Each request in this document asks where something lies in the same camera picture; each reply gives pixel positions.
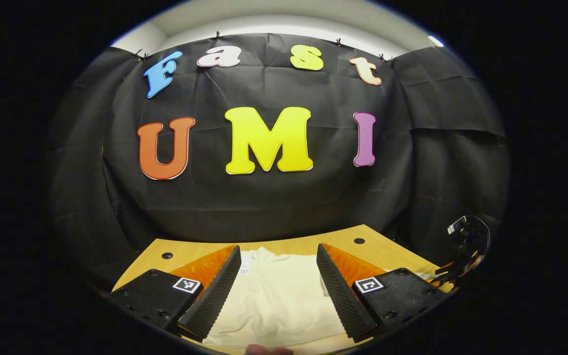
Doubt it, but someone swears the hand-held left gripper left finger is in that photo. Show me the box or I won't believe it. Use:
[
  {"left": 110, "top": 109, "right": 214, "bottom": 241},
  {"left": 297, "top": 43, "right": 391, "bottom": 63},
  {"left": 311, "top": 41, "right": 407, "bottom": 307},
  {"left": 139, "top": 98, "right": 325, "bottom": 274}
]
[{"left": 108, "top": 245, "right": 242, "bottom": 342}]

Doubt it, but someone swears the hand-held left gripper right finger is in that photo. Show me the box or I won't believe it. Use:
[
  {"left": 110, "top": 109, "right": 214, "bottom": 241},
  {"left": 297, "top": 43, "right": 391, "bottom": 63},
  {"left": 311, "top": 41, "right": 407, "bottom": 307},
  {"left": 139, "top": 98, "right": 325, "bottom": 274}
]
[{"left": 317, "top": 243, "right": 450, "bottom": 343}]

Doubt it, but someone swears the cream long-sleeved top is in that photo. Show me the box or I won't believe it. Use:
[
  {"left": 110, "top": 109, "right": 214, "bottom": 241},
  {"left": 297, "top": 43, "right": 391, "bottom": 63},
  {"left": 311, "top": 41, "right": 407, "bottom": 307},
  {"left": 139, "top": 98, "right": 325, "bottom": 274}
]
[{"left": 204, "top": 248, "right": 435, "bottom": 348}]

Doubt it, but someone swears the black backdrop cloth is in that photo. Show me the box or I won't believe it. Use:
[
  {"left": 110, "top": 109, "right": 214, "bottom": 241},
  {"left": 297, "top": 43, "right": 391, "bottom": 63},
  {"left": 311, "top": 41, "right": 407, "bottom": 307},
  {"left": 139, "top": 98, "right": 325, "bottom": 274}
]
[{"left": 47, "top": 32, "right": 511, "bottom": 291}]

